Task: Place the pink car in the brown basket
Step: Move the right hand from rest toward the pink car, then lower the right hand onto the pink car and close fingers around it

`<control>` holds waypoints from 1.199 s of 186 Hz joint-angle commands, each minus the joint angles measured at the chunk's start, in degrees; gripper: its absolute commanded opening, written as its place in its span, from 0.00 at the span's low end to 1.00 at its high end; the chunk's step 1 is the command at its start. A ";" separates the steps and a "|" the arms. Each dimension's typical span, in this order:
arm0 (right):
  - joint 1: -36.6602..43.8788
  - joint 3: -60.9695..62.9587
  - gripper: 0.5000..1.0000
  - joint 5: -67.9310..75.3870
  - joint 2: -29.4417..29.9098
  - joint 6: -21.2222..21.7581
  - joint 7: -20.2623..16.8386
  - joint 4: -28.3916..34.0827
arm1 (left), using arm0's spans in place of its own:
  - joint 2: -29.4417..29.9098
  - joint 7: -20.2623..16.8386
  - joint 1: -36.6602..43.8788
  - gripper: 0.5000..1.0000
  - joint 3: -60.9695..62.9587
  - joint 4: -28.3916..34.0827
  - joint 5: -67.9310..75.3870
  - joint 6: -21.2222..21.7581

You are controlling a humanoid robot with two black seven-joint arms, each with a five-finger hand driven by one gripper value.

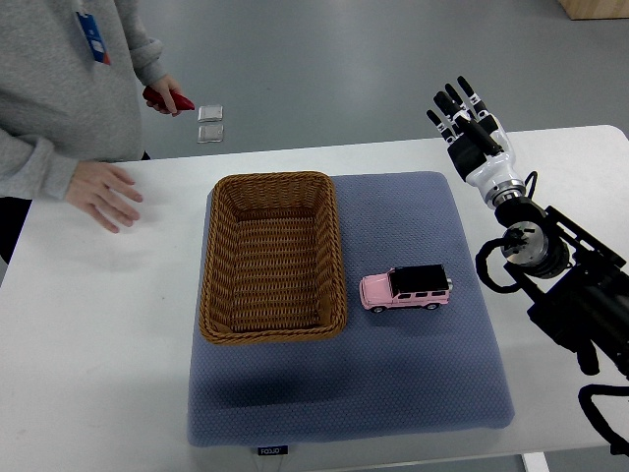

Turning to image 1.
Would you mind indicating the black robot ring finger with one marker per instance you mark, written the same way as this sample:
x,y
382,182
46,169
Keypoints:
x,y
441,101

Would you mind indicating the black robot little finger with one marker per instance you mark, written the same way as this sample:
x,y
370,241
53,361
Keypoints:
x,y
444,130

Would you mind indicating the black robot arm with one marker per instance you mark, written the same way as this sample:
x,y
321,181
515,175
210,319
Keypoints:
x,y
576,283

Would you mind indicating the lower silver floor plate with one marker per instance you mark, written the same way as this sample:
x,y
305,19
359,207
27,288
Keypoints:
x,y
210,133

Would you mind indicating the brown wicker basket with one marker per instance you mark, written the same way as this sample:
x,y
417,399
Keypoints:
x,y
273,266

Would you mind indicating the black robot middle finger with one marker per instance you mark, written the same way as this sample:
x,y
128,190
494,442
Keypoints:
x,y
456,103

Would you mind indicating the red handheld device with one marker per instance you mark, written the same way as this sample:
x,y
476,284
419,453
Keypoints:
x,y
181,102

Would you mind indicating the person's left hand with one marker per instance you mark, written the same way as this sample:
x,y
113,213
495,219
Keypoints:
x,y
164,85

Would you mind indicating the white table leg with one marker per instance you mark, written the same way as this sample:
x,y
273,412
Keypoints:
x,y
534,462

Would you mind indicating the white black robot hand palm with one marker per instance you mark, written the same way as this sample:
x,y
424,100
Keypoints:
x,y
493,175

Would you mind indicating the blue orange name badge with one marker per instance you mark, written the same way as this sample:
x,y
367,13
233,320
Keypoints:
x,y
94,39

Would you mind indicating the blue-grey foam cushion mat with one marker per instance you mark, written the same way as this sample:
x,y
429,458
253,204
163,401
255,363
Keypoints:
x,y
402,371

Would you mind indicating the wooden box corner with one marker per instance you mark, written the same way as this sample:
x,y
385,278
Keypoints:
x,y
595,9

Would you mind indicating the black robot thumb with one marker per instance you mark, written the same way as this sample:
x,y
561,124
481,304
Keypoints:
x,y
479,137

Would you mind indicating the silver floor plate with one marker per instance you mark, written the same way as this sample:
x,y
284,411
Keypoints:
x,y
210,133
210,113

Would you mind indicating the person's right hand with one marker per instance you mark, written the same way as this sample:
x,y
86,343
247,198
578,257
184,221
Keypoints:
x,y
105,192

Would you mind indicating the pink toy car black roof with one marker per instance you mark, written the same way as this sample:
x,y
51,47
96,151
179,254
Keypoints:
x,y
418,286

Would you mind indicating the upper silver floor plate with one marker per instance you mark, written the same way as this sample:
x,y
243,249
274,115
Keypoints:
x,y
210,113

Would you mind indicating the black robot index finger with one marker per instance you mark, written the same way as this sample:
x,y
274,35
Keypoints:
x,y
474,99

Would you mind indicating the grey sweatshirt person torso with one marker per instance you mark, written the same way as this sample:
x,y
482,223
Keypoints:
x,y
59,106

